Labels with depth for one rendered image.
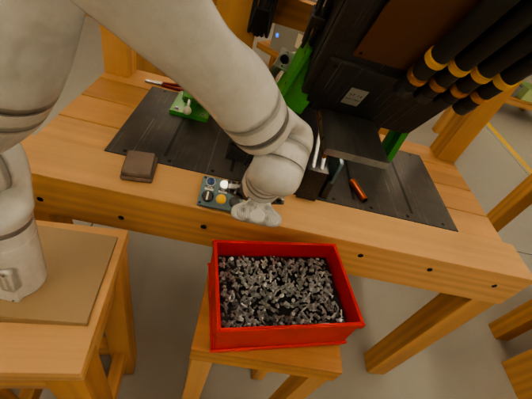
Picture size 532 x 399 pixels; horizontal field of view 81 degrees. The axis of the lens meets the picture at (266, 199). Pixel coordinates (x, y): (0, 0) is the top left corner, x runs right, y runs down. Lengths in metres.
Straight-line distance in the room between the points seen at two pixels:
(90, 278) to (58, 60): 0.52
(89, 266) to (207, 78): 0.59
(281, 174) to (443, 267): 0.76
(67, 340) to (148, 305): 0.98
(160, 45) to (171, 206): 0.64
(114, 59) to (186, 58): 1.16
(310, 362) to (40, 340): 0.53
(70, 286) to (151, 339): 0.90
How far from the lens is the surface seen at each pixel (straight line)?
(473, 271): 1.12
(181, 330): 1.62
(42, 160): 0.97
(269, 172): 0.38
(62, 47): 0.32
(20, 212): 0.60
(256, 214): 0.55
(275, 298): 0.72
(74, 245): 0.81
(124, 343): 1.26
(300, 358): 0.79
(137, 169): 0.87
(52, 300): 0.74
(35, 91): 0.33
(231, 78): 0.25
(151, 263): 1.79
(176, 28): 0.21
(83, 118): 1.15
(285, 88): 0.86
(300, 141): 0.40
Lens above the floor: 1.50
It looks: 43 degrees down
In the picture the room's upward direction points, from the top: 19 degrees clockwise
